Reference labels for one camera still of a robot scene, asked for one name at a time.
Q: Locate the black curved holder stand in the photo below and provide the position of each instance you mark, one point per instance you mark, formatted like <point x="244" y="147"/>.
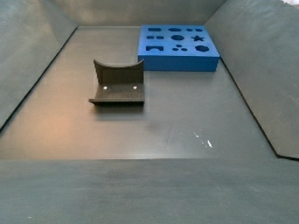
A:
<point x="121" y="83"/>

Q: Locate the blue shape-sorter block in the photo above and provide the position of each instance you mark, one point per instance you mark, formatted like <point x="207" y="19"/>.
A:
<point x="174" y="47"/>

